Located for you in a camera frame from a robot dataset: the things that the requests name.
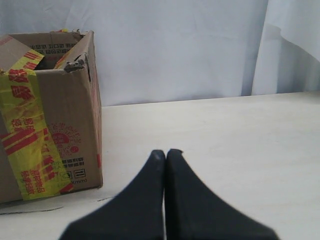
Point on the brown cardboard box yellow tape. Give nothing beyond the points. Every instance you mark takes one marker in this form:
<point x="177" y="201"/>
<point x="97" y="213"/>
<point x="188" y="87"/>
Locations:
<point x="50" y="115"/>

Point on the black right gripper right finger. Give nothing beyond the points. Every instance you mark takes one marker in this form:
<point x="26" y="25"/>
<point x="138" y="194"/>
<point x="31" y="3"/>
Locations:
<point x="194" y="212"/>

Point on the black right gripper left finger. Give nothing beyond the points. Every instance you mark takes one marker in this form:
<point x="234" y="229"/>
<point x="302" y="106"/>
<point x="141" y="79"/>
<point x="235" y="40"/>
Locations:
<point x="134" y="214"/>

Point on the white backdrop curtain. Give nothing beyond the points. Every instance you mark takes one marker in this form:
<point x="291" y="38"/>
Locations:
<point x="169" y="50"/>

